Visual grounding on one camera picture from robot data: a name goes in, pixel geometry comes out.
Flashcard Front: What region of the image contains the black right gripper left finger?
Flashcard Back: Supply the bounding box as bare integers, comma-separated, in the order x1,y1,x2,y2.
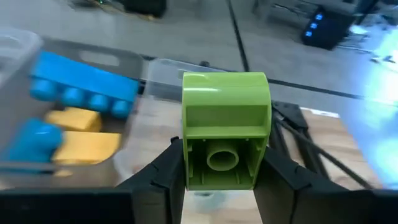
0,136,187,224

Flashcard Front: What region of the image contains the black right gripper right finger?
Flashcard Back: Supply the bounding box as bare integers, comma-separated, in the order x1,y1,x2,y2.
253,146,398,224

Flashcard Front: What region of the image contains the large yellow toy brick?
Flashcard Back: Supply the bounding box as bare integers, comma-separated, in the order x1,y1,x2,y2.
52,130,122,166

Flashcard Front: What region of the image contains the orange-yellow toy brick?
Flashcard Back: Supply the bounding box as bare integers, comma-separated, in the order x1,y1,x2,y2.
45,107,103,133

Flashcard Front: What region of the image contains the lime green toy brick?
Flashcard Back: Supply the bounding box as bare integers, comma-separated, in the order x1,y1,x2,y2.
182,72,272,191

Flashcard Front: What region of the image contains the blue figure toy brick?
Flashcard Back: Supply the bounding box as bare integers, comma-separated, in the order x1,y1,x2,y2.
4,118,65,164

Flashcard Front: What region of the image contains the large blue toy brick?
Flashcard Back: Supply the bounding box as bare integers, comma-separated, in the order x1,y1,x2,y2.
29,51,140,121

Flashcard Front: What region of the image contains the dark grey translucent bin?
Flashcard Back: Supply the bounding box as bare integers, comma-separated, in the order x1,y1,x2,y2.
0,37,147,189

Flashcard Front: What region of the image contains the black speaker with blue lights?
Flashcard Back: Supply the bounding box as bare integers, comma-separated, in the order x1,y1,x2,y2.
300,7,355,50

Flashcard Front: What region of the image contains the black equipment box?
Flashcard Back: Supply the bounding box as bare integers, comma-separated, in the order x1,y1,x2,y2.
123,0,167,18

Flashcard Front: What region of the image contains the black aluminium table frame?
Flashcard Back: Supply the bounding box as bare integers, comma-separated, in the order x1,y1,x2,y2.
198,60,376,190

